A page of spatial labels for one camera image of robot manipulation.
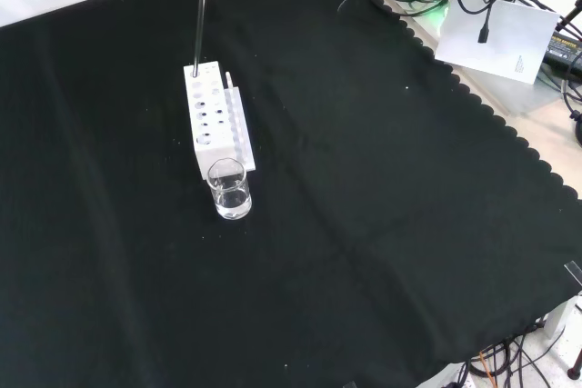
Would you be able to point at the clear glass rod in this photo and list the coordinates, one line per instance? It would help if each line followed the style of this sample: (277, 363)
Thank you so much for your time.
(201, 20)

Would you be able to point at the white test tube rack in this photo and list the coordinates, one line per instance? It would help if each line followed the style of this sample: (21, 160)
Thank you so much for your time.
(213, 156)

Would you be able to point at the clear glass beaker with water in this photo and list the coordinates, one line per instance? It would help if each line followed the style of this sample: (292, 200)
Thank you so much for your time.
(233, 204)

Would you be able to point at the black bench cloth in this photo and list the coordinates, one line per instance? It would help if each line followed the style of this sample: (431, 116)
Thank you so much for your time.
(364, 224)

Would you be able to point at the black power adapter yellow label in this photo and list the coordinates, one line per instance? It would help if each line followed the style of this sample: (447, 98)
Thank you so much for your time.
(564, 54)

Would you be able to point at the clear tape strip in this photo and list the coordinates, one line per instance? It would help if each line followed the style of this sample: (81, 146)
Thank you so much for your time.
(574, 272)
(351, 384)

